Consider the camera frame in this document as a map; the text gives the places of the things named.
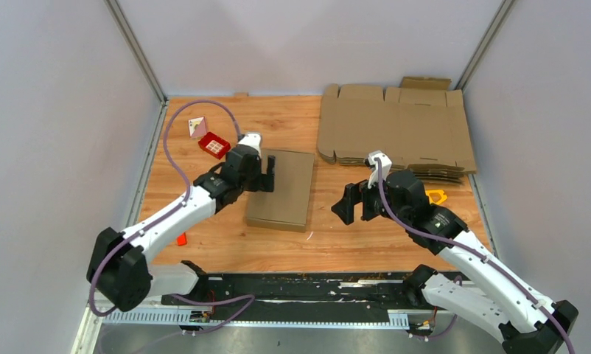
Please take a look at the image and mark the yellow plastic tool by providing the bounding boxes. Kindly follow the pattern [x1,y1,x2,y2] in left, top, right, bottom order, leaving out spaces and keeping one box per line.
[425,190,448,205]

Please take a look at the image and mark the pink white card box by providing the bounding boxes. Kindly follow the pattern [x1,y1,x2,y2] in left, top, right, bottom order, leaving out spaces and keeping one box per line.
[188,117,208,139]

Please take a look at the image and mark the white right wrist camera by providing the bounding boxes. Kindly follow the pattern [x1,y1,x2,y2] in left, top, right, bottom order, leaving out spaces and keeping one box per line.
[365,150,392,189]

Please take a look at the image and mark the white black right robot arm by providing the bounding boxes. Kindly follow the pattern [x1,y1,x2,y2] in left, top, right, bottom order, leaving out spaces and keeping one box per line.
[332,170,578,353]

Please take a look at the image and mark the brown cardboard box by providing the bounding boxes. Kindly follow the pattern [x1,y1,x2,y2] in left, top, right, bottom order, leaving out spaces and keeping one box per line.
[245,148,315,232]

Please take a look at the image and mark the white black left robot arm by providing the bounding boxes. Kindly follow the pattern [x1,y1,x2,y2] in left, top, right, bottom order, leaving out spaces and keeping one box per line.
[86,145,276,316]

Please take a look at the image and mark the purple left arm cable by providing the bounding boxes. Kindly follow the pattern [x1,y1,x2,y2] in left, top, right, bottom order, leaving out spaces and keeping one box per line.
[88,100,256,336]

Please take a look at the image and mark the aluminium frame rails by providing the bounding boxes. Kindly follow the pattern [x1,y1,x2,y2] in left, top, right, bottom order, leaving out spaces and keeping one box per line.
[71,0,545,354]

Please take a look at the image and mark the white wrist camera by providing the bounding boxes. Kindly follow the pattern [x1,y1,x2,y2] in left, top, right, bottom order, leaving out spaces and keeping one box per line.
[237,131,262,156]
[365,150,392,189]

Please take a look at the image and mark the red small box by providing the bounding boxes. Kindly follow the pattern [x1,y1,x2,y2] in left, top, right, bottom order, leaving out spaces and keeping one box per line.
[198,132,231,160]

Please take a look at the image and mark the orange small clip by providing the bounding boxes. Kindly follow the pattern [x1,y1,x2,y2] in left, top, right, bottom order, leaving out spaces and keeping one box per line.
[176,232,187,246]

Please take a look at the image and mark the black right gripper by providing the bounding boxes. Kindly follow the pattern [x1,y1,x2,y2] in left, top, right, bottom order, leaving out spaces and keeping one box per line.
[331,170,409,226]

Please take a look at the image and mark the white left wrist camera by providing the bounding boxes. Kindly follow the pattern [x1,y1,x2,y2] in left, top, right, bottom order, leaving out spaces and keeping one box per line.
[237,131,262,156]

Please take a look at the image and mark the stack of flat cardboard boxes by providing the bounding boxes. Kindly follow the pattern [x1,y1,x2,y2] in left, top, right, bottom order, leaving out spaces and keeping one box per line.
[317,77,477,184]

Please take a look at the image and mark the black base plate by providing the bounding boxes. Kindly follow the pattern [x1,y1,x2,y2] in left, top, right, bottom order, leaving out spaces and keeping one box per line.
[156,271,434,325]

